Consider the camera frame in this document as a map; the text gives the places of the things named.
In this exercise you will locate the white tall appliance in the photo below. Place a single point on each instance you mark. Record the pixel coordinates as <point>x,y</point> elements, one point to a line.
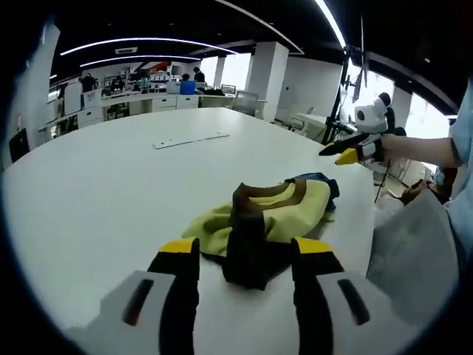
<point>73,97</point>

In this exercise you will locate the long white cabinet counter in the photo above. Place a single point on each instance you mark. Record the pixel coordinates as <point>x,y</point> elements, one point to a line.
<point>166,103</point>

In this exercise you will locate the short curved ceiling light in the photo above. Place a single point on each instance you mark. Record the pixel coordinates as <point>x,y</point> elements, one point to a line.
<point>148,57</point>

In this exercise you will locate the person's grey trousers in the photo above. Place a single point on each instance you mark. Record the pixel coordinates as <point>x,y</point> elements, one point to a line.
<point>414,251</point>

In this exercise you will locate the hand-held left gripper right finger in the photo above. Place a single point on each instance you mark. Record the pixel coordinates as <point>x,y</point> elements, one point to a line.
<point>332,314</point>

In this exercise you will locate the black chair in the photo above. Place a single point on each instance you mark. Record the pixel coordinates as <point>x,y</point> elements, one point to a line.
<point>19,146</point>

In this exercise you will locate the yellow-green garment with brown trim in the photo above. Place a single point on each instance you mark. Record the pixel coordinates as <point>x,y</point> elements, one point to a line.
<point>295,214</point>

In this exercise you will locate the ceiling air vent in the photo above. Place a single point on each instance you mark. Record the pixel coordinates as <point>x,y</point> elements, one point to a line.
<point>126,50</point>

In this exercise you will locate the black tripod stand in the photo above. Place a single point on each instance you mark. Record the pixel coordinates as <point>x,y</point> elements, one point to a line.
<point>338,103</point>

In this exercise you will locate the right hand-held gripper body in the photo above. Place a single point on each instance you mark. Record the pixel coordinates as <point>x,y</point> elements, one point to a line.
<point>371,116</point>

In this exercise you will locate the dark monitor screen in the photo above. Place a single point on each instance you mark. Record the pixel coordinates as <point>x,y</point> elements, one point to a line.
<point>357,87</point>

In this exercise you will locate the grey mesh office chair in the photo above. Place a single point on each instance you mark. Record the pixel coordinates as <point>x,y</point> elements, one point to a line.
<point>247,103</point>

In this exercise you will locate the white side desk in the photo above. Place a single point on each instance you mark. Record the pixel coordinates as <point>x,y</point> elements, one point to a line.
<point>318,119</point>

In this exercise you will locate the long curved ceiling light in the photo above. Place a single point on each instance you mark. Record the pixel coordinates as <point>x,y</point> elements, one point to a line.
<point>148,39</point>

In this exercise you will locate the straight ceiling light strip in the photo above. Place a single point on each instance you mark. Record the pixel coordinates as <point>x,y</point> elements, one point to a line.
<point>330,22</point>

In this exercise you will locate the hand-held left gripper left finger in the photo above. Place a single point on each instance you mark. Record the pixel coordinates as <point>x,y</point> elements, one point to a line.
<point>148,314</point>

